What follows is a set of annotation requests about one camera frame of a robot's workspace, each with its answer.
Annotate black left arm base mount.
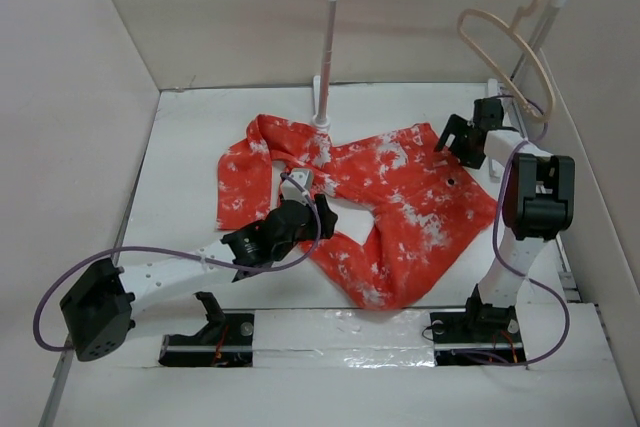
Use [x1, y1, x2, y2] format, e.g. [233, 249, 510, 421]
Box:
[158, 292, 255, 368]

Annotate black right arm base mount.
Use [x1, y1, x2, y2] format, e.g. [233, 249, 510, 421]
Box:
[422, 295, 527, 366]

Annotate orange white-speckled trousers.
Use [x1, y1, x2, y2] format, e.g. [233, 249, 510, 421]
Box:
[217, 115, 496, 310]

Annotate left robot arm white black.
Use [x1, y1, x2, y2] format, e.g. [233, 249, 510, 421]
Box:
[60, 194, 338, 362]

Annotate wooden clothes hanger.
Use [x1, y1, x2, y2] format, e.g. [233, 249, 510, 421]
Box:
[457, 0, 556, 123]

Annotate silver foil tape strip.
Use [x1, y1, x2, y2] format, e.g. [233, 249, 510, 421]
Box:
[252, 309, 436, 369]

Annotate white clothes rack with metal bar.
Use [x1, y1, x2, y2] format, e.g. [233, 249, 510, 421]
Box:
[310, 0, 580, 181]

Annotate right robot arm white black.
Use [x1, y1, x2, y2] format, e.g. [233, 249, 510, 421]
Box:
[434, 96, 575, 341]

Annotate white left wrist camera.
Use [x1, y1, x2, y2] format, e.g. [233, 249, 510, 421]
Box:
[280, 168, 314, 205]

